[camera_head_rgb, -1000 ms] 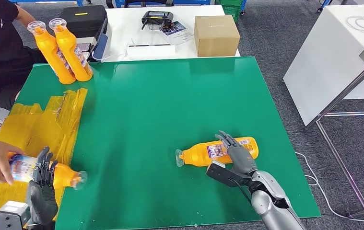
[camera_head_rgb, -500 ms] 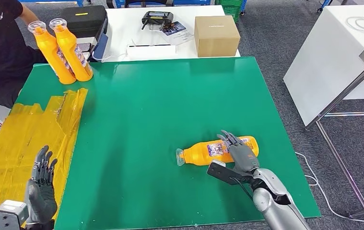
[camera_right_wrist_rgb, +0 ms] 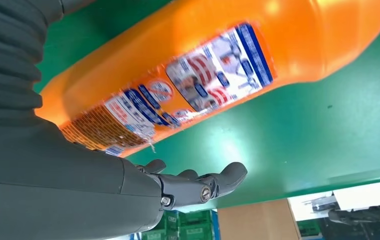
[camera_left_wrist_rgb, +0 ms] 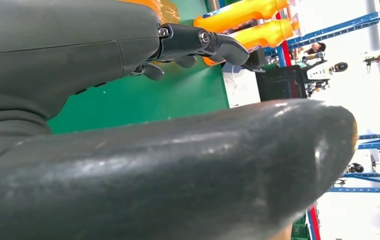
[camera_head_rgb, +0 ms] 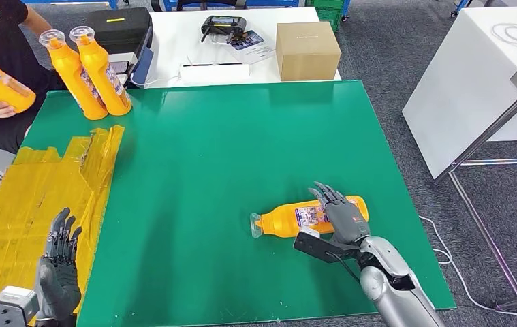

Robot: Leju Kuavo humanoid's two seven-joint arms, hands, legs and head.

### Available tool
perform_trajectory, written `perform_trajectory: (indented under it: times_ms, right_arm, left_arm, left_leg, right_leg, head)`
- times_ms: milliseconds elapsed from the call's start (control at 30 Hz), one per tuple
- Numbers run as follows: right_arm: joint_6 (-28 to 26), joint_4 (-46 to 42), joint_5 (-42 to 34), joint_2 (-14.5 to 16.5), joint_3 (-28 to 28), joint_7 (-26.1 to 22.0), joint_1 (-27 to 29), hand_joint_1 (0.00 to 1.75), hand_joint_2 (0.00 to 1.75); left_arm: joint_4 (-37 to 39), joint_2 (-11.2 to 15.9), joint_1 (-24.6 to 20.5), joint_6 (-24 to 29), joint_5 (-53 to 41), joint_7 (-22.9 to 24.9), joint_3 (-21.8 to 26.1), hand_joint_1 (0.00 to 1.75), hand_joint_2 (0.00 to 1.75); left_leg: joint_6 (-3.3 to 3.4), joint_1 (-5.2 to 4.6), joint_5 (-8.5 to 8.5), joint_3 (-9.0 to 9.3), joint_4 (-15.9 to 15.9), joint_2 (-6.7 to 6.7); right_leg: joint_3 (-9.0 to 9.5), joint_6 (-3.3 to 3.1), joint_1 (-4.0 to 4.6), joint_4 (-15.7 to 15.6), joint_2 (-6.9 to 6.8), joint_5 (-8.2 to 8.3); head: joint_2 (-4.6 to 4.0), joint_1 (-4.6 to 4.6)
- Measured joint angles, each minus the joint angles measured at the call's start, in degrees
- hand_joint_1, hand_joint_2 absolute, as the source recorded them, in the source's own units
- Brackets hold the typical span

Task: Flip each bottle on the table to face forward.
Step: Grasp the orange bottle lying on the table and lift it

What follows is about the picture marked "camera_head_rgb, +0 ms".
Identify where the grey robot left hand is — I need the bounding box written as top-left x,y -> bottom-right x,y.
34,207 -> 83,322

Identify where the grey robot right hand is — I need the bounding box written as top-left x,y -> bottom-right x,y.
307,181 -> 372,247

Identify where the orange detergent bottle clear cap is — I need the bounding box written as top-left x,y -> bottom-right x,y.
249,195 -> 370,239
0,48 -> 37,114
38,29 -> 109,121
68,25 -> 133,117

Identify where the yellow taped cardboard sheet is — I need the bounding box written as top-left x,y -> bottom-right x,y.
0,125 -> 126,327

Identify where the white box under phone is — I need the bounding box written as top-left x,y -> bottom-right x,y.
106,52 -> 140,90

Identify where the black carrying case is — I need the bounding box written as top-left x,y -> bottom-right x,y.
85,6 -> 153,56

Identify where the blue and white device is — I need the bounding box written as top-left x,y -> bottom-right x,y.
125,25 -> 156,89

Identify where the brown cardboard box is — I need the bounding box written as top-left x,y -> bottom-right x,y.
275,21 -> 342,82

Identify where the white side table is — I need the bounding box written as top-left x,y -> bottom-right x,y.
401,5 -> 517,181

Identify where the printed booklet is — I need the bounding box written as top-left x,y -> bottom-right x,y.
228,30 -> 277,65

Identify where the white desk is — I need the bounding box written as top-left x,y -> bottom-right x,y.
142,6 -> 343,89

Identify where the flat white box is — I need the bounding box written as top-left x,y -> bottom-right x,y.
178,62 -> 251,86

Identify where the green plastic crate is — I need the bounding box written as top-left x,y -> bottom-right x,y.
305,0 -> 353,33

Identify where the black handheld controller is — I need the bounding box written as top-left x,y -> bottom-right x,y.
200,15 -> 248,44

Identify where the black chair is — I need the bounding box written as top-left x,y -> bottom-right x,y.
151,0 -> 249,12

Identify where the blue cart leg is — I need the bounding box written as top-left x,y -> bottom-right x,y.
449,0 -> 472,19

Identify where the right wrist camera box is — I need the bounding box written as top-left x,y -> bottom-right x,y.
293,228 -> 363,265

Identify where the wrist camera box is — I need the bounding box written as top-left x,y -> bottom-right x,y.
0,285 -> 40,327
293,228 -> 363,265

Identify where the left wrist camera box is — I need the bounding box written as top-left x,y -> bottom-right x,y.
0,285 -> 40,327

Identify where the white cable on floor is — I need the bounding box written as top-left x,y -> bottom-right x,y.
418,215 -> 517,317

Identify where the blue metal frame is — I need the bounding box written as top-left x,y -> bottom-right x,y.
163,0 -> 300,12
21,0 -> 120,11

